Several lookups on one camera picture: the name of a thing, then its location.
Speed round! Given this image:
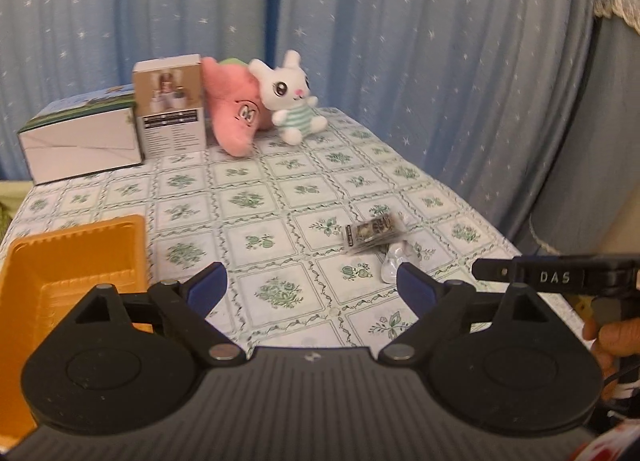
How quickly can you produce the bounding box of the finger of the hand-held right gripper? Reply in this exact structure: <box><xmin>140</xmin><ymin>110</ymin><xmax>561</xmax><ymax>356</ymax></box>
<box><xmin>472</xmin><ymin>257</ymin><xmax>521</xmax><ymax>283</ymax></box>

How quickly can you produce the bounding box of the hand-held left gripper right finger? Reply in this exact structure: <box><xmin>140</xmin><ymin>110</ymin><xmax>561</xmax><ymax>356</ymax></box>
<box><xmin>378</xmin><ymin>262</ymin><xmax>551</xmax><ymax>362</ymax></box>

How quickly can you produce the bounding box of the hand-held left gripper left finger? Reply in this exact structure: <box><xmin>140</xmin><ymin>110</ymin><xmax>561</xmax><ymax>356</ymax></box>
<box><xmin>75</xmin><ymin>262</ymin><xmax>247</xmax><ymax>367</ymax></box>

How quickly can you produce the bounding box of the orange plastic tray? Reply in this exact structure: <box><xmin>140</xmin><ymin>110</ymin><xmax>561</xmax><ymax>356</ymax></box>
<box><xmin>0</xmin><ymin>214</ymin><xmax>154</xmax><ymax>444</ymax></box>

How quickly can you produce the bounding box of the person's right hand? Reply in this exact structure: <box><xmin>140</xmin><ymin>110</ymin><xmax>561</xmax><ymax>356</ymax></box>
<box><xmin>582</xmin><ymin>318</ymin><xmax>640</xmax><ymax>403</ymax></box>

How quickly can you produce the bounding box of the dark clear snack packet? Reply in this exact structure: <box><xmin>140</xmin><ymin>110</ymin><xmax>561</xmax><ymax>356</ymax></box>
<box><xmin>344</xmin><ymin>213</ymin><xmax>404</xmax><ymax>256</ymax></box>

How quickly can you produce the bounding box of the green floral tablecloth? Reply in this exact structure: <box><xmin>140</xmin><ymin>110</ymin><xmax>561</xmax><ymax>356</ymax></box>
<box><xmin>0</xmin><ymin>106</ymin><xmax>588</xmax><ymax>359</ymax></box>

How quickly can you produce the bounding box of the grey-blue lace-trimmed curtain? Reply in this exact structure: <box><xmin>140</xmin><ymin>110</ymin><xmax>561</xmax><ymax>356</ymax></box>
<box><xmin>515</xmin><ymin>0</ymin><xmax>640</xmax><ymax>258</ymax></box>

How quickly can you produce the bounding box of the brown printed cardboard box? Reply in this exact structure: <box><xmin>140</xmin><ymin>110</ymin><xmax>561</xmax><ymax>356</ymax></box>
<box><xmin>132</xmin><ymin>55</ymin><xmax>206</xmax><ymax>160</ymax></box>

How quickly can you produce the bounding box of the red patterned clothing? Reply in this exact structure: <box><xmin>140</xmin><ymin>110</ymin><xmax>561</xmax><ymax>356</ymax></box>
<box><xmin>570</xmin><ymin>418</ymin><xmax>640</xmax><ymax>461</ymax></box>

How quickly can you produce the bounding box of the pink star plush toy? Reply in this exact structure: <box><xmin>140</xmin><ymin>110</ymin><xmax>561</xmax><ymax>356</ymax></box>
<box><xmin>201</xmin><ymin>57</ymin><xmax>274</xmax><ymax>158</ymax></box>

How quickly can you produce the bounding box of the white box with green top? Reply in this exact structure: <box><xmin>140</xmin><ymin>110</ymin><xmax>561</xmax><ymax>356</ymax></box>
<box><xmin>17</xmin><ymin>86</ymin><xmax>146</xmax><ymax>186</ymax></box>

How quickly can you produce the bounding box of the white bunny plush toy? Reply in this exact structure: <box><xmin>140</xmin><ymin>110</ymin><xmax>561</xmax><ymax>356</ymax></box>
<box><xmin>248</xmin><ymin>50</ymin><xmax>329</xmax><ymax>145</ymax></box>

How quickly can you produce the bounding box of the blue star curtain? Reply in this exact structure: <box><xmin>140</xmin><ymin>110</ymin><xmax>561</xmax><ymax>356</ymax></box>
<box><xmin>0</xmin><ymin>0</ymin><xmax>283</xmax><ymax>182</ymax></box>
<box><xmin>275</xmin><ymin>0</ymin><xmax>601</xmax><ymax>247</ymax></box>

